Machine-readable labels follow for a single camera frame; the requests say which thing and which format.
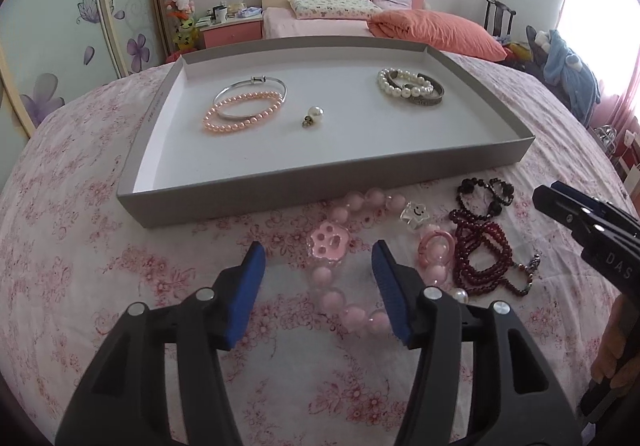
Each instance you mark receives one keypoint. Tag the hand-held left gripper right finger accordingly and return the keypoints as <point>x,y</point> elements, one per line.
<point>392,296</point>

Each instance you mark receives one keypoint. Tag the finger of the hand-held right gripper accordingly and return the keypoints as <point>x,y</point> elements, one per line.
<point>565,213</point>
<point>600,203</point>

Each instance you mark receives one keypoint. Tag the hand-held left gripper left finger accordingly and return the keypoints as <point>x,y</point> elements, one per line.
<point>245,296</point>

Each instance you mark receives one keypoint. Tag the small pearl earring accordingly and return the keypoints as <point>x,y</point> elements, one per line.
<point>315,113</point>
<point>460,296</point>

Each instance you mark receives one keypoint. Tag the grey cardboard box tray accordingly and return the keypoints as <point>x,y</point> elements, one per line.
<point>350,145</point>

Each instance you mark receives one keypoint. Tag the thin silver bangle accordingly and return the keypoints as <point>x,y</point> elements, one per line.
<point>257,79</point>

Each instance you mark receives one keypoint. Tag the person's right hand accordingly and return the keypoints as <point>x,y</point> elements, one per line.
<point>622,351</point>

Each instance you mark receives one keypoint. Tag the metal rack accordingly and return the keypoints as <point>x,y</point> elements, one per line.
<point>606,138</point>

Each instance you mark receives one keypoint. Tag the blue plush garment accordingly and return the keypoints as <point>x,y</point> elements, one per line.
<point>570,70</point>

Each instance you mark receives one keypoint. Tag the colourful plush toys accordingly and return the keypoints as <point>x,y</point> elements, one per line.
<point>515,50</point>

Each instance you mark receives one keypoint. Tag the grey chair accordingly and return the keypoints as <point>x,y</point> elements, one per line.
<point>535,43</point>

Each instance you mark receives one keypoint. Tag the pink curtain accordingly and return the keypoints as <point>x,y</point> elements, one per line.
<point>620,25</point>

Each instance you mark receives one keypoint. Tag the pink floral bed sheet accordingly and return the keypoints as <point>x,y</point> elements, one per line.
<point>75,226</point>

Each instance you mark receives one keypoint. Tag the dark wooden chair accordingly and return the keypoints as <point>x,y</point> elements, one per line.
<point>500,18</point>

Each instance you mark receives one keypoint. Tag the orange pillow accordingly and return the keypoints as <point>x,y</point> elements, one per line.
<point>440,30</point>

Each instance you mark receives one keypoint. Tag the red plastic bag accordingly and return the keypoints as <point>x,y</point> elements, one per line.
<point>174,56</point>

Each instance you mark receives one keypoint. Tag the pink nightstand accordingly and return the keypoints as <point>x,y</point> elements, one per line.
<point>232,34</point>

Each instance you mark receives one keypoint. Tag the pink bed mattress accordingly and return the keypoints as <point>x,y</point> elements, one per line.
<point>310,28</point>

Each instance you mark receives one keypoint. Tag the white mug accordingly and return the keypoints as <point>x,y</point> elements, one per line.
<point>220,14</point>

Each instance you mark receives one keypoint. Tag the light blue cloth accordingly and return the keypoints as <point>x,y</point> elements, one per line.
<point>250,12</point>

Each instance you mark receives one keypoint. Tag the floral pillow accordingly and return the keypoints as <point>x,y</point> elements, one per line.
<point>335,8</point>

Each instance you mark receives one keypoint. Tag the floral glass sliding wardrobe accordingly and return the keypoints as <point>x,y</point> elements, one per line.
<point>60,15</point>

